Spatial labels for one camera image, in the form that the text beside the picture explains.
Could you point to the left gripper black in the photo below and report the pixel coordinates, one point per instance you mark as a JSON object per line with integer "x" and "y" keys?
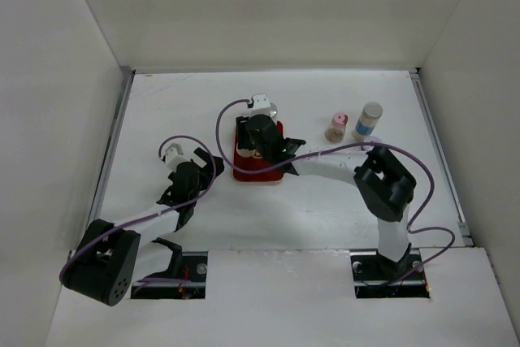
{"x": 207, "y": 176}

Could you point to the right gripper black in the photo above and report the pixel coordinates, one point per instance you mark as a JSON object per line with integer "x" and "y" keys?
{"x": 244, "y": 133}

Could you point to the yellow cap spice bottle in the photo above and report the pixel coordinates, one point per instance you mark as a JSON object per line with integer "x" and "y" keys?
{"x": 245, "y": 153}

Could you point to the silver cap tall bottle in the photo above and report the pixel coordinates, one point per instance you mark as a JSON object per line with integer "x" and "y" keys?
{"x": 273, "y": 111}

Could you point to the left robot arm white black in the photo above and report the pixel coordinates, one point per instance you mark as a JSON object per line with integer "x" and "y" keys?
{"x": 113, "y": 259}

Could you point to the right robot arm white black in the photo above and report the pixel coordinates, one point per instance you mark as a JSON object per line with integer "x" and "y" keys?
{"x": 385, "y": 185}

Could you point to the red rectangular tray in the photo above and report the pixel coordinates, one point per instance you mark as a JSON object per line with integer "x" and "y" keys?
{"x": 255, "y": 163}

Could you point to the pink cap spice bottle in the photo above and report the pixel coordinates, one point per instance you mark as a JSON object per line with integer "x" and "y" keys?
{"x": 336, "y": 130}

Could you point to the white cap jar right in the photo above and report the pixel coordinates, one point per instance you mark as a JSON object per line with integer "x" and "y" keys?
{"x": 370, "y": 143}

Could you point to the silver cap blue label bottle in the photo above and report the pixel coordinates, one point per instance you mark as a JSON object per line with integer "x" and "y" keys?
{"x": 367, "y": 120}

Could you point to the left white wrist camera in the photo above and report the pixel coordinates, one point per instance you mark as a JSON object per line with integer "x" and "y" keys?
{"x": 173, "y": 156}

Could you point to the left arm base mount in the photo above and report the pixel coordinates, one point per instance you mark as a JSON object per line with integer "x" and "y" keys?
{"x": 165, "y": 271}

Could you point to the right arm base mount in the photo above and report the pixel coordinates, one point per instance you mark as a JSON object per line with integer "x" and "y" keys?
{"x": 371, "y": 282}

